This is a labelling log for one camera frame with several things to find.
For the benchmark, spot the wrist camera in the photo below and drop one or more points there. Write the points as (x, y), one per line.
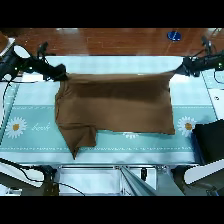
(206, 43)
(42, 49)

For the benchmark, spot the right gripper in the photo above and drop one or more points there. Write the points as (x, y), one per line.
(190, 66)

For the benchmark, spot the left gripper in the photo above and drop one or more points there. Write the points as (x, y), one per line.
(59, 72)

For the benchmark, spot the brown T-shirt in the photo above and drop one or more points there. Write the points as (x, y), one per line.
(116, 106)

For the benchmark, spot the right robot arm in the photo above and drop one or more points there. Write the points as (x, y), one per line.
(210, 61)

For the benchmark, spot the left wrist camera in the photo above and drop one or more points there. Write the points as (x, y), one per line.
(42, 49)

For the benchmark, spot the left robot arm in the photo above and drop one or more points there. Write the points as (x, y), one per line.
(20, 63)

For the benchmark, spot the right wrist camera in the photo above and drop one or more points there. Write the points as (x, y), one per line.
(206, 43)

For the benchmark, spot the silver frame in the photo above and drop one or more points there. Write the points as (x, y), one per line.
(140, 186)

